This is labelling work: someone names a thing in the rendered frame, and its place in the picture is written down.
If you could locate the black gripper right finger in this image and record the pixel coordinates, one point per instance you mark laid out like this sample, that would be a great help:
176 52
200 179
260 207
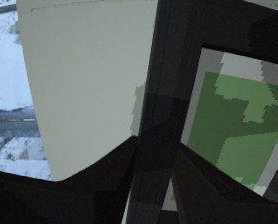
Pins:
205 195

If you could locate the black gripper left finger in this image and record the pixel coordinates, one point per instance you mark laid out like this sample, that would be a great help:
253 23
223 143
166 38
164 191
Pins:
96 195

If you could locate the dark grey flat board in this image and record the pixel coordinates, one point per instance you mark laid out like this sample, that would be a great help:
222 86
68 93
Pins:
86 63

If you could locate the black picture frame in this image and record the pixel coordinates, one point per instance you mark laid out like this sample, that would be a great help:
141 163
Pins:
212 85

